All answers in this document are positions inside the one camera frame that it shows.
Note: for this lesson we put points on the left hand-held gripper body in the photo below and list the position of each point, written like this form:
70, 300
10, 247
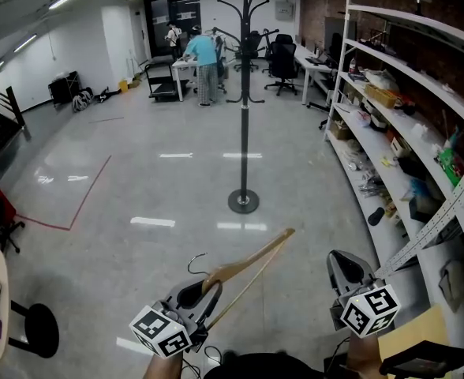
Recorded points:
159, 330

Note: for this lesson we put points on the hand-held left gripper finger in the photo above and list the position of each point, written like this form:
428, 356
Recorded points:
215, 295
184, 285

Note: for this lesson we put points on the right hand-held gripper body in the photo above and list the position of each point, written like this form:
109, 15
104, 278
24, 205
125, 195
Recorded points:
368, 310

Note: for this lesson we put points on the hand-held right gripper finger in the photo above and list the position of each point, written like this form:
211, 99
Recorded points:
354, 263
334, 271

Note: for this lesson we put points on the wooden clothes hanger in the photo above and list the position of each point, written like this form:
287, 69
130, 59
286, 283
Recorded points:
248, 265

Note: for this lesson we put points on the black coat rack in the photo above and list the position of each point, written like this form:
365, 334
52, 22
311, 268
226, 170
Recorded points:
244, 132

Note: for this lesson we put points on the person's right forearm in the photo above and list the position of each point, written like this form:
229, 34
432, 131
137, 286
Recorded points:
364, 355

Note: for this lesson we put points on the person's left forearm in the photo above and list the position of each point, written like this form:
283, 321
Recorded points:
163, 367

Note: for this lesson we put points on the yellow cardboard sheet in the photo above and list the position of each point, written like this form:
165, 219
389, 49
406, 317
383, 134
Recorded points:
413, 330

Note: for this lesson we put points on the black oval object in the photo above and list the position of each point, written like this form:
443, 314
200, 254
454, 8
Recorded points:
376, 216

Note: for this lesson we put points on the black flat device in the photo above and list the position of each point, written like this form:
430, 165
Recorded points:
425, 359

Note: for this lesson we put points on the person's black clothing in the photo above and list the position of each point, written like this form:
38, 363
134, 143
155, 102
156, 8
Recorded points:
255, 367

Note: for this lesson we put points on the black round stool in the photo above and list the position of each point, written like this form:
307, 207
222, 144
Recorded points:
40, 330

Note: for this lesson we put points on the white metal shelving unit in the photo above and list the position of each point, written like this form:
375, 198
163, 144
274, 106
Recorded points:
397, 144

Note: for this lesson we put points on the brown cardboard box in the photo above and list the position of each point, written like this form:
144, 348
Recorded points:
339, 130

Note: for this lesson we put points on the green box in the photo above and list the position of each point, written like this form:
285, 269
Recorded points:
451, 166

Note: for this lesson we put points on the white plastic bag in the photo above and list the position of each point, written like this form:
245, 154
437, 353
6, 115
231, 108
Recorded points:
361, 117

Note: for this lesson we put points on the woven basket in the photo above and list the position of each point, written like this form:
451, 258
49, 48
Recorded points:
380, 95

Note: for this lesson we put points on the black platform cart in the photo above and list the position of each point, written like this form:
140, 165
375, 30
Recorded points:
163, 89

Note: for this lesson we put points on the long white desk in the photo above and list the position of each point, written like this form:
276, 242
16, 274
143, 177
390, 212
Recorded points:
309, 63

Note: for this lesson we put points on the black office chair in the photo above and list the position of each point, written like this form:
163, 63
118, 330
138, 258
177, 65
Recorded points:
284, 38
282, 67

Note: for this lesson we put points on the yellow bin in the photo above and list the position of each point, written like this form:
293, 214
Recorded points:
124, 84

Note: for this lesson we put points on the white and black helmet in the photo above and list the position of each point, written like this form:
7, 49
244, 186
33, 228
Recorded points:
81, 100

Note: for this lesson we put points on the white table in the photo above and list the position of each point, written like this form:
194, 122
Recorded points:
184, 64

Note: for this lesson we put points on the black glass door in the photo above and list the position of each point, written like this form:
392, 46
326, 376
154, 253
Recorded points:
171, 18

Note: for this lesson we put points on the black frame rack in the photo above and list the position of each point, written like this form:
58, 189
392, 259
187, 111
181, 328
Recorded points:
63, 89

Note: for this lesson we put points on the grey wall electrical box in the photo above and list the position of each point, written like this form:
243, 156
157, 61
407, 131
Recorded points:
284, 11

